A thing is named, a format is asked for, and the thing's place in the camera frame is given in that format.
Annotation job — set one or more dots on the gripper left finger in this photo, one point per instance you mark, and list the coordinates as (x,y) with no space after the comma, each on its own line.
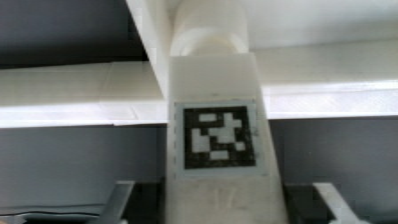
(111,216)

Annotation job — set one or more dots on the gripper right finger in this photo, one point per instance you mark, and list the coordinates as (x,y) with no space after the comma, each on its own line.
(345,216)

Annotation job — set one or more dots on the white square tabletop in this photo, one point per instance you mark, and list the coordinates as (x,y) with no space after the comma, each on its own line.
(324,40)

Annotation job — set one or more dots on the white front obstacle bar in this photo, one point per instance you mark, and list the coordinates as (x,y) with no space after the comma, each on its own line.
(106,93)

